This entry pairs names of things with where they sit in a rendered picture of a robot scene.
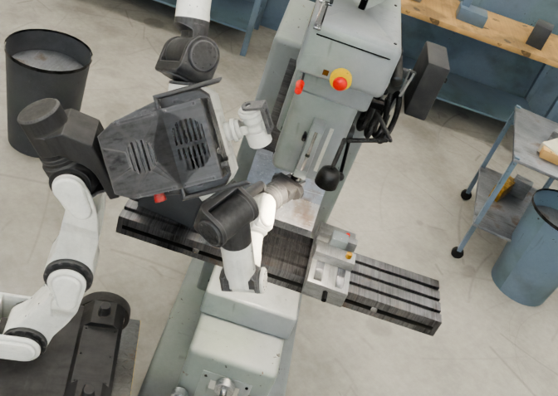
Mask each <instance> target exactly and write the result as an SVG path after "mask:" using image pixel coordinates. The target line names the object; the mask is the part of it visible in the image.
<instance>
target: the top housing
mask: <svg viewBox="0 0 558 396"><path fill-rule="evenodd" d="M325 1H327V2H330V0H325ZM360 1H361V0H334V2H333V4H332V6H328V8H327V11H326V14H325V18H324V21H323V23H322V26H321V30H320V31H317V30H316V29H313V27H314V24H315V21H316V17H317V15H318V12H319V10H320V7H321V2H319V0H316V3H315V6H314V8H313V11H312V14H311V18H310V21H309V23H308V27H307V29H306V34H305V36H304V39H303V43H302V45H301V49H300V52H299V55H298V58H297V61H296V68H297V69H298V70H299V71H301V72H303V73H306V74H308V75H311V76H315V77H318V78H321V79H323V80H325V81H330V74H331V73H332V71H334V70H335V69H338V68H344V69H346V70H348V71H349V72H350V74H351V75H352V82H351V85H350V87H349V89H351V90H356V91H358V92H361V93H364V94H366V95H370V96H373V97H376V98H377V97H381V96H382V95H383V94H384V92H385V90H386V88H387V86H388V84H389V81H390V79H391V76H392V75H393V73H394V69H395V67H396V66H397V64H398V61H399V58H400V57H401V53H402V49H401V0H369V1H368V3H367V5H366V8H365V10H361V9H359V8H358V6H359V5H360ZM324 69H325V70H327V71H329V73H328V76H324V75H322V72H323V70H324Z"/></svg>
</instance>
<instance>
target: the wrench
mask: <svg viewBox="0 0 558 396"><path fill-rule="evenodd" d="M319 2H321V7H320V10H319V12H318V15H317V17H316V21H315V24H314V27H313V29H316V30H317V31H320V30H321V26H322V23H323V21H324V18H325V15H326V11H327V8H328V6H332V4H333V2H334V0H330V2H327V1H325V0H319Z"/></svg>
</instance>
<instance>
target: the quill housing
mask: <svg viewBox="0 0 558 396"><path fill-rule="evenodd" d="M357 111H358V110H355V109H353V108H350V107H348V106H345V105H341V104H338V103H335V102H333V101H330V100H327V99H324V98H321V97H319V96H316V95H312V94H309V93H306V92H305V91H302V92H301V93H300V94H299V95H297V94H296V93H294V96H293V98H292V100H291V104H290V107H289V110H288V112H287V114H286V118H285V121H284V124H283V126H282V127H281V133H280V135H279V138H278V141H277V146H276V148H275V150H274V152H273V153H274V155H273V157H272V163H273V165H274V166H275V167H276V168H278V169H281V170H284V171H287V172H289V173H292V174H293V173H294V170H295V167H296V164H297V161H298V159H299V157H300V155H301V151H302V149H303V146H304V143H305V141H302V140H301V137H302V135H303V134H304V132H305V131H306V137H307V135H308V133H309V131H310V128H311V125H312V122H313V120H314V118H315V117H316V118H318V119H321V120H325V121H326V126H325V130H324V133H323V135H322V136H321V140H320V143H319V144H318V147H317V149H316V152H315V155H314V157H313V160H312V161H311V165H310V168H309V169H308V172H307V175H306V178H308V179H311V180H314V181H315V178H316V175H317V173H318V171H319V170H320V169H321V168H322V167H323V166H324V165H331V164H332V162H333V159H334V158H335V155H336V152H337V150H338V148H339V146H340V142H341V141H342V139H343V138H346V137H347V134H348V133H349V131H350V127H351V126H352V125H353V123H354V121H355V116H356V114H357Z"/></svg>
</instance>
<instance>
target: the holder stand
mask: <svg viewBox="0 0 558 396"><path fill-rule="evenodd" d="M166 198H167V200H165V201H163V202H161V203H155V202H154V197H143V198H140V199H139V203H138V205H139V206H141V207H142V208H146V209H148V210H150V211H152V212H154V213H157V214H159V215H161V216H164V217H166V218H169V219H171V220H173V221H175V222H178V223H181V224H183V225H184V226H187V227H190V228H192V227H193V225H194V222H195V219H196V217H197V215H198V211H199V209H200V206H201V204H202V203H203V201H201V199H200V198H199V197H198V198H192V199H189V200H185V201H183V200H182V198H181V195H170V196H166Z"/></svg>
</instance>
